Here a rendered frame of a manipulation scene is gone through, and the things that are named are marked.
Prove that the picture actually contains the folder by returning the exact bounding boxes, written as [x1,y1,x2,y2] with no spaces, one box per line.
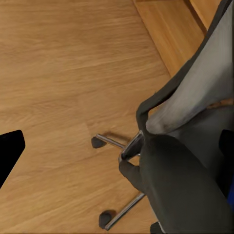
[218,158,234,210]

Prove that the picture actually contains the swivel chair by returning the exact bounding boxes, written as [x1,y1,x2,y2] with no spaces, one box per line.
[91,0,234,234]

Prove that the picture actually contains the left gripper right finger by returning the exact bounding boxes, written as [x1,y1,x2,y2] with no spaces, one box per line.
[218,129,234,169]

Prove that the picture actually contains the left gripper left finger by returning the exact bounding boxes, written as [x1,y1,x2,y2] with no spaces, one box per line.
[0,130,25,188]

